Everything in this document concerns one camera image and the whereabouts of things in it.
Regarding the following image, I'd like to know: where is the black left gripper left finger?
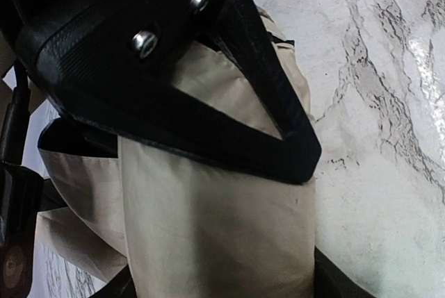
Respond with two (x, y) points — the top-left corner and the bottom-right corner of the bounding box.
(100, 265), (134, 298)

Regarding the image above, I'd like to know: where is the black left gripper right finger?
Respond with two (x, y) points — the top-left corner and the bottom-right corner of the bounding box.
(314, 247), (375, 298)

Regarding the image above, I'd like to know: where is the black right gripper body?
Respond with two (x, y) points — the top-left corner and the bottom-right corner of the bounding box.
(1, 61), (43, 297)

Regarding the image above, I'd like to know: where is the beige and black umbrella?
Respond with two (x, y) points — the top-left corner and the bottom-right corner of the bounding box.
(0, 2), (319, 298)

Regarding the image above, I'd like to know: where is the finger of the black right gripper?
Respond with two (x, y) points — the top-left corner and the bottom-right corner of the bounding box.
(15, 0), (321, 185)

